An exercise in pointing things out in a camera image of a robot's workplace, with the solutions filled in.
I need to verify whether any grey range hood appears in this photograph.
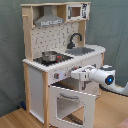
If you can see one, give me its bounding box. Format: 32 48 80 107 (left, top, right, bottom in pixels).
34 6 64 27

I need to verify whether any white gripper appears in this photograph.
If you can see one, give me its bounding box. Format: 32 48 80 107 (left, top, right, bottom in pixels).
71 67 92 81

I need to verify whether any red left stove knob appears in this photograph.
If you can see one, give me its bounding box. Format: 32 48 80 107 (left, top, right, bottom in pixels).
54 73 59 79

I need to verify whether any black toy stovetop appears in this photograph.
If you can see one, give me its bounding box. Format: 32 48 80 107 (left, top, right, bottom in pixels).
34 53 71 66

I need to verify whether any toy microwave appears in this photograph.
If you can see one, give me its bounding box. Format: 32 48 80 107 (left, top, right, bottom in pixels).
66 3 90 21

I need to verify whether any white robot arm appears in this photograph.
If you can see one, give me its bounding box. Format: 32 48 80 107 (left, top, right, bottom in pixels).
71 65 128 97

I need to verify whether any wooden toy kitchen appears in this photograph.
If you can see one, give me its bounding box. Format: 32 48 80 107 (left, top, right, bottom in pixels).
22 2 105 128

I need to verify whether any grey toy sink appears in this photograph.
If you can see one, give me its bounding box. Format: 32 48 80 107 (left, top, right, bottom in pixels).
66 47 94 56

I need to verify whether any black toy faucet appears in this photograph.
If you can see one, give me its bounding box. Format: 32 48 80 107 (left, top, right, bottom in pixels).
66 32 83 50

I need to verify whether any small metal pot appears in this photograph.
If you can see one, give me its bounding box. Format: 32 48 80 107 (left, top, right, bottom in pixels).
42 51 57 62

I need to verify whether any white oven door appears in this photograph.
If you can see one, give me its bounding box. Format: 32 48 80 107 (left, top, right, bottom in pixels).
49 86 96 128

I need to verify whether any white cabinet door with dispenser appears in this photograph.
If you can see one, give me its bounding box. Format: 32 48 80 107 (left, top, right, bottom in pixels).
79 55 103 100

